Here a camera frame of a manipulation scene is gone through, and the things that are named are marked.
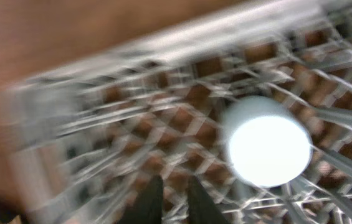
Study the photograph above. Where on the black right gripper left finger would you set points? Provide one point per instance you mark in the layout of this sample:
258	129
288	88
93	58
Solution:
147	207

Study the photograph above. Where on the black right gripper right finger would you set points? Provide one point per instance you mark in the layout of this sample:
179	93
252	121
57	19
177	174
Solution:
201	207

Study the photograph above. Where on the grey plastic dishwasher rack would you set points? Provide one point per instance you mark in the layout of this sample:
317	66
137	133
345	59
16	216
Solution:
93	133

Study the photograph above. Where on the light blue cup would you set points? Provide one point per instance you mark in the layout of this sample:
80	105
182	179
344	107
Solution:
265	145

